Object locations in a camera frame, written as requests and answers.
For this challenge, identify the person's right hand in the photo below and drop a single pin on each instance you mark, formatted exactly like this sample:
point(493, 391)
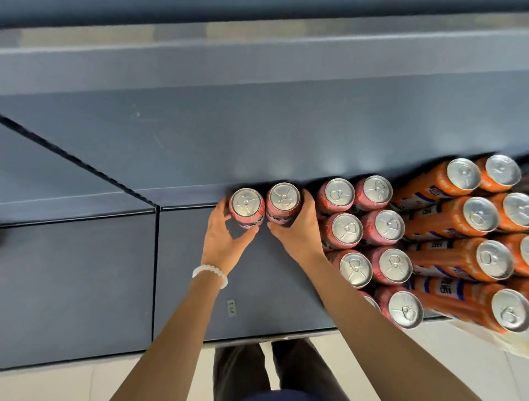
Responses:
point(303, 239)

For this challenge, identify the navy blue shirt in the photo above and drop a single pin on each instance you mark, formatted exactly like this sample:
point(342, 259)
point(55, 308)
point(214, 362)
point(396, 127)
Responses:
point(272, 396)

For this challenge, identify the orange striped soda can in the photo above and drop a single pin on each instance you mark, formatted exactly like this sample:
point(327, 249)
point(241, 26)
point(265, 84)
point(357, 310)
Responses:
point(463, 173)
point(521, 256)
point(516, 208)
point(480, 214)
point(494, 259)
point(502, 169)

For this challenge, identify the grey metal shelf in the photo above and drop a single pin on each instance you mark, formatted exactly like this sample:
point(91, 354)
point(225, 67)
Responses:
point(82, 268)

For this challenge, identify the person's left forearm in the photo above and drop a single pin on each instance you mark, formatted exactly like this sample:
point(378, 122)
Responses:
point(173, 343)

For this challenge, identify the person's left hand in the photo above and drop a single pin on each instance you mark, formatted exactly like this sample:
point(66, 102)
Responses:
point(219, 243)

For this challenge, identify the group of orange cans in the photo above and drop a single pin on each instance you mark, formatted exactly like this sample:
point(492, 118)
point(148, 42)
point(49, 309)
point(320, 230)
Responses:
point(510, 310)

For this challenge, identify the person's right forearm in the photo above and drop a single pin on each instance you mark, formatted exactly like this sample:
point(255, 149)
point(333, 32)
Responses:
point(372, 330)

